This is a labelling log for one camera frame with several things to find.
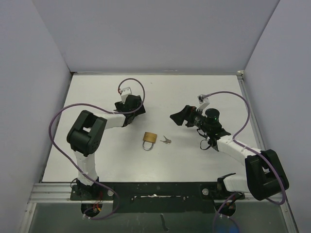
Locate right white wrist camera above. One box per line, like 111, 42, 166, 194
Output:
196, 95, 210, 114

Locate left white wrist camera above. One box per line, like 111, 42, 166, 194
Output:
119, 87, 132, 104

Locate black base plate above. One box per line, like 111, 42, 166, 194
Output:
70, 182, 231, 216

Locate brass padlock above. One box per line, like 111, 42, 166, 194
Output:
142, 132, 157, 151

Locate small silver keys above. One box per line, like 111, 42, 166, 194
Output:
161, 136, 172, 144

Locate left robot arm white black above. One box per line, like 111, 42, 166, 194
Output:
67, 94, 145, 200

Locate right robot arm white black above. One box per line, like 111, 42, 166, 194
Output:
170, 105, 289, 200

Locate aluminium right rail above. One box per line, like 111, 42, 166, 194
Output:
236, 70, 299, 233

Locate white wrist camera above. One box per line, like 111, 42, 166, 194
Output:
119, 87, 132, 104
196, 95, 210, 114

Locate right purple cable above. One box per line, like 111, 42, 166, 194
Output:
201, 91, 286, 233

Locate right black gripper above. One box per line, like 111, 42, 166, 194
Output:
171, 105, 211, 133

